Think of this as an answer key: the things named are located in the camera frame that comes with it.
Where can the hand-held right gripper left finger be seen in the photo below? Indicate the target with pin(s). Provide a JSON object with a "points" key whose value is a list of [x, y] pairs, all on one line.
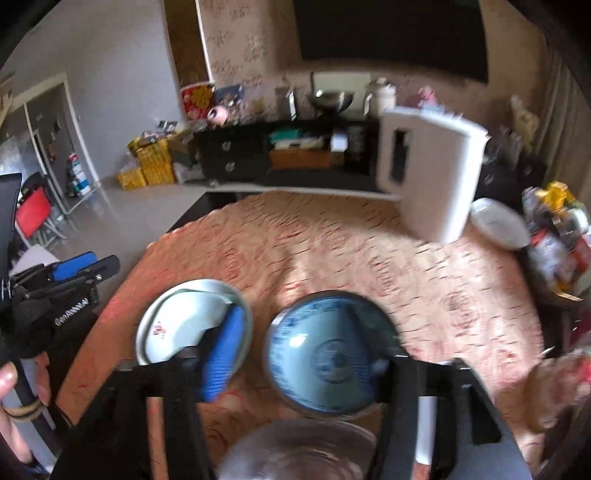
{"points": [[224, 355]]}

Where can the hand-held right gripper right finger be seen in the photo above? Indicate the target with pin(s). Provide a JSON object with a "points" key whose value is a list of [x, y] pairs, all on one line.
{"points": [[406, 392]]}

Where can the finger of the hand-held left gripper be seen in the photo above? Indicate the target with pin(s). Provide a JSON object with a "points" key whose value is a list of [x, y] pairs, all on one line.
{"points": [[104, 267], [74, 267]]}

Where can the large white plate with writing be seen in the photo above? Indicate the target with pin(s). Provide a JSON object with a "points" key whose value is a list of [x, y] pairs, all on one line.
{"points": [[207, 284]]}

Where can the blue patterned bowl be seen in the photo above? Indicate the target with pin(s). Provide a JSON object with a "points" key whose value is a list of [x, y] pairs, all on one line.
{"points": [[314, 341]]}

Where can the large steel bowl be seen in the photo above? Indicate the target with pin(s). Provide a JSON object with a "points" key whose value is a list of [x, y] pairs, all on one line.
{"points": [[295, 452]]}

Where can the person's left hand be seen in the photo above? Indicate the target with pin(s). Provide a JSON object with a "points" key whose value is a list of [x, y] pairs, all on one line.
{"points": [[7, 383]]}

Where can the red folding chair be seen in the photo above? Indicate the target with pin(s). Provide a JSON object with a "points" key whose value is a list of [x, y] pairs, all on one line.
{"points": [[34, 212]]}

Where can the shelf with boxes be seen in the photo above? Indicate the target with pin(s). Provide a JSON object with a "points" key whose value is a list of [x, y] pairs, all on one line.
{"points": [[78, 177]]}

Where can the cardboard box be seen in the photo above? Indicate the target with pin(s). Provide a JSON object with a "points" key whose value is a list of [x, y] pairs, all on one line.
{"points": [[182, 151]]}

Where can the glass dome with flowers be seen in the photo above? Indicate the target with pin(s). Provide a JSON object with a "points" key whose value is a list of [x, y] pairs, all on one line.
{"points": [[554, 392]]}

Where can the rose patterned tablecloth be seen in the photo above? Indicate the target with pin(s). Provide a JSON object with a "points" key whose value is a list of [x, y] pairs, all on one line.
{"points": [[346, 249]]}

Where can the black cabinet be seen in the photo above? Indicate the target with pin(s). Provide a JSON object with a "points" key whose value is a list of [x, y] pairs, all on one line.
{"points": [[240, 147]]}

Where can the pink round ornament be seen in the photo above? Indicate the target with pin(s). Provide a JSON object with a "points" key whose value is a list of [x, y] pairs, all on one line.
{"points": [[217, 115]]}

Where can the red gift box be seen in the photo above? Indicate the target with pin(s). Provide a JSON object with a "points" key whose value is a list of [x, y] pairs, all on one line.
{"points": [[197, 100]]}

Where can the plain white plate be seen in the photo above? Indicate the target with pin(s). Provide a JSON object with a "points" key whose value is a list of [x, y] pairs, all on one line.
{"points": [[498, 221]]}

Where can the black organizer with clutter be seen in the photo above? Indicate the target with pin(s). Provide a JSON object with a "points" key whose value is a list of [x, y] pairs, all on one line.
{"points": [[554, 254]]}

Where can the white electric kettle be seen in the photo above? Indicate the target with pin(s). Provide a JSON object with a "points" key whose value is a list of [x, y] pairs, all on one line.
{"points": [[438, 184]]}

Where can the blue picture box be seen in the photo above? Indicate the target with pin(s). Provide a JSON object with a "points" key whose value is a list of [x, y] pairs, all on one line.
{"points": [[230, 99]]}

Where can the wooden box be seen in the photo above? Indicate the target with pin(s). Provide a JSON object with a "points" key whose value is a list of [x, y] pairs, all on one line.
{"points": [[300, 159]]}

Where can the teal books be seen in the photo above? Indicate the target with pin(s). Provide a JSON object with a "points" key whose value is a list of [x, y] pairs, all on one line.
{"points": [[295, 138]]}

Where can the small white box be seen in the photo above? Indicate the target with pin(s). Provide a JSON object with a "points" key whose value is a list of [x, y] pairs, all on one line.
{"points": [[339, 141]]}

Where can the steel canister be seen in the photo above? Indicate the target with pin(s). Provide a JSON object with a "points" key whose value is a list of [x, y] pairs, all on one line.
{"points": [[287, 104]]}

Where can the dark jar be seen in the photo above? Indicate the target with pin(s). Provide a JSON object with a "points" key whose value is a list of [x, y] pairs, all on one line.
{"points": [[356, 143]]}

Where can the small steel bowl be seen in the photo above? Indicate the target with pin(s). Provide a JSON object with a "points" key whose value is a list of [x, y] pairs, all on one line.
{"points": [[331, 100]]}

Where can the white rice cooker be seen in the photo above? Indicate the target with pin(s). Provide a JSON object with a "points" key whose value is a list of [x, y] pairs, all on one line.
{"points": [[382, 97]]}

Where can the beige curtain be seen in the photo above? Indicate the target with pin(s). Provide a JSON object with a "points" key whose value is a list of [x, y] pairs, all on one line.
{"points": [[568, 106]]}

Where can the black television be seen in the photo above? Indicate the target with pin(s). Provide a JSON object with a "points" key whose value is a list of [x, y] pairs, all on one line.
{"points": [[392, 37]]}

